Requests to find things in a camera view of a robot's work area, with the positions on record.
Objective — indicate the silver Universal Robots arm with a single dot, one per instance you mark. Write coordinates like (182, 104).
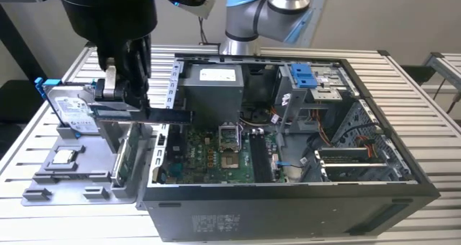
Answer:
(244, 21)

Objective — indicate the green graphics card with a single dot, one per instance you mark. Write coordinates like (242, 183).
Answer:
(127, 153)

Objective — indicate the dark bulky object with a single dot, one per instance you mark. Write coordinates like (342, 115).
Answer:
(17, 102)

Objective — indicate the blue drive latch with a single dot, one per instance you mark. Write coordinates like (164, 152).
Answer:
(301, 75)

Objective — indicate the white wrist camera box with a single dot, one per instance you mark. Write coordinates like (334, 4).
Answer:
(203, 9)

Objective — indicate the hard disk in blue carrier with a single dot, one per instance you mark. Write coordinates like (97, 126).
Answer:
(68, 110)

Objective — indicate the grey parts rack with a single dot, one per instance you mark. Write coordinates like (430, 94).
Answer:
(89, 158)

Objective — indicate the black RAM slot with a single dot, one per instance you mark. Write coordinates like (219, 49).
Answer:
(254, 158)
(265, 158)

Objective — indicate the grey metal disk bay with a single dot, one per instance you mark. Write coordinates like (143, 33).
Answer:
(355, 165)

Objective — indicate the green motherboard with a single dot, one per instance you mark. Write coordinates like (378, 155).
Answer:
(202, 148)

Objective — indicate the silver CPU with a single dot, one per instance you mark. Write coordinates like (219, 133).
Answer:
(63, 157)

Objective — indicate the metal slat side table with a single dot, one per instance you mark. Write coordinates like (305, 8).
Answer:
(446, 67)

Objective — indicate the black slanted pole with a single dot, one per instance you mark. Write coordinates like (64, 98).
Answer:
(21, 42)

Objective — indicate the black open PC case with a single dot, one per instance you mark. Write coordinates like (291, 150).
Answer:
(251, 210)

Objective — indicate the grey power supply unit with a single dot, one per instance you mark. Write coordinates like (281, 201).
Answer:
(215, 99)

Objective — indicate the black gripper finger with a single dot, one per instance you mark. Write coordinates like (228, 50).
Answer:
(110, 88)
(140, 83)

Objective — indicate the round black fan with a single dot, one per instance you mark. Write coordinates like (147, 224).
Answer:
(255, 115)

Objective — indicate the CPU socket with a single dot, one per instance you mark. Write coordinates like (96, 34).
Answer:
(230, 161)

